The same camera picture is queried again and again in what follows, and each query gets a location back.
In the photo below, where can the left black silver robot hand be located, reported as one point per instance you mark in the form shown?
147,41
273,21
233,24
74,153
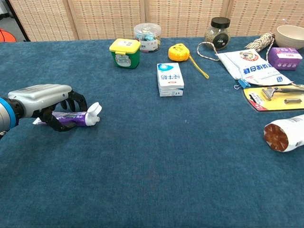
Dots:
40,97

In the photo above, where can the purple white toothpaste tube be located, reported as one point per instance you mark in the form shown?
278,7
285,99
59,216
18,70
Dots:
91,117

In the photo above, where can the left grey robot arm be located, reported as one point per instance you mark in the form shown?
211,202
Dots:
6,114

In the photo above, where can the white bottle with brown base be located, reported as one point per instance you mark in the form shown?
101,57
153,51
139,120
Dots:
289,133

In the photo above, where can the orange ball black lines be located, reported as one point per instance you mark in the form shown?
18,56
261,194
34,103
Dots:
6,35

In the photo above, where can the green box yellow lid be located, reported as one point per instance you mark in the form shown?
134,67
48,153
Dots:
124,52

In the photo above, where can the blue table carpet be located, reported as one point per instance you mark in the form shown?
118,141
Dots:
142,166

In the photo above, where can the clear jar of binder clips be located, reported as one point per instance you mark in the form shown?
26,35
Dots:
147,35

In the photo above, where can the white blue milk carton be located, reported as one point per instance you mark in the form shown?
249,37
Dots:
169,78

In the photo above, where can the yellow tape measure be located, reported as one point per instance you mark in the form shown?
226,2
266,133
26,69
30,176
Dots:
178,52

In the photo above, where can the glass jar black lid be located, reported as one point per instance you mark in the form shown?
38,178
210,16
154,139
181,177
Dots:
218,35

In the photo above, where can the blue binder clip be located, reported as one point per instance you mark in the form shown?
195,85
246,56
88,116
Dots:
243,83

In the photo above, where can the white sugar bag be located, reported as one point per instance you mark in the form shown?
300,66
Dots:
251,69

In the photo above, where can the yellow razor blister pack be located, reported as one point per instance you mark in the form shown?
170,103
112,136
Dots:
273,104

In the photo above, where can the small purple box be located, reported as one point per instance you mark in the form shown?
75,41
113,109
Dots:
285,59

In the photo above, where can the beige bowl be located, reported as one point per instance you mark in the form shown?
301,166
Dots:
292,36

